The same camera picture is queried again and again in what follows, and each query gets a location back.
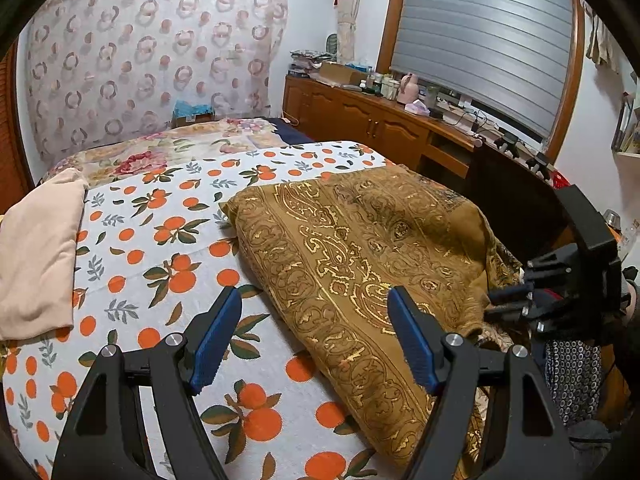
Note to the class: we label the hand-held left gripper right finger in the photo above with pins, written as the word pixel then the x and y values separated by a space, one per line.
pixel 412 345

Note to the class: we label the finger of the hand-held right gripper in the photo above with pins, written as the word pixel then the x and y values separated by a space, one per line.
pixel 506 314
pixel 510 294

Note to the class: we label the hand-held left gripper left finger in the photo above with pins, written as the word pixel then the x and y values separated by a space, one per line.
pixel 215 345

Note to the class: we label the brown gold patterned garment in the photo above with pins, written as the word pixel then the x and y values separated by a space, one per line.
pixel 350 260

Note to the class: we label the dark wooden panel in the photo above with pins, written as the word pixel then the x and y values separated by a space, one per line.
pixel 515 200

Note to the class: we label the black white patterned cloth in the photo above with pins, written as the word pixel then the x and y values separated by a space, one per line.
pixel 572 385

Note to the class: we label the orange fruit print bedsheet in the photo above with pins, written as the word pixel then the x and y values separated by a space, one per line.
pixel 150 260

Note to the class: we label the pale pink cloth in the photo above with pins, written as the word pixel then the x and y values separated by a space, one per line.
pixel 40 260

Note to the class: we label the floral blanket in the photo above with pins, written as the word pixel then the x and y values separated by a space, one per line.
pixel 165 152

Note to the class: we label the small pink bag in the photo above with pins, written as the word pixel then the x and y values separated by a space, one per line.
pixel 417 108

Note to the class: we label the pink kettle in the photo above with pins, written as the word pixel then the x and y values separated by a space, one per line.
pixel 409 89

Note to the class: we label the wooden sideboard cabinet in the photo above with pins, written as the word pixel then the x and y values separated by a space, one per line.
pixel 360 120

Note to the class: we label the hanging beige towel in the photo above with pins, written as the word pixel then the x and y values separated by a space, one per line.
pixel 602 40

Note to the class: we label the grey window blind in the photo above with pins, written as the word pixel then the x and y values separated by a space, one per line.
pixel 480 40

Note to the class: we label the cardboard box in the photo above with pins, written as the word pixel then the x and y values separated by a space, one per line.
pixel 340 74

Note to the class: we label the wooden louvred wardrobe door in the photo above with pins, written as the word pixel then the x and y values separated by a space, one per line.
pixel 10 150

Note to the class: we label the small desk fan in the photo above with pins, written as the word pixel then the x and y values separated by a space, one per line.
pixel 332 44

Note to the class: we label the circle pattern sheer curtain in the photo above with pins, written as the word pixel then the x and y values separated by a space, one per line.
pixel 150 45

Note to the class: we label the cream lace curtain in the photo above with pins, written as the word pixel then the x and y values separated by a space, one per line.
pixel 350 15

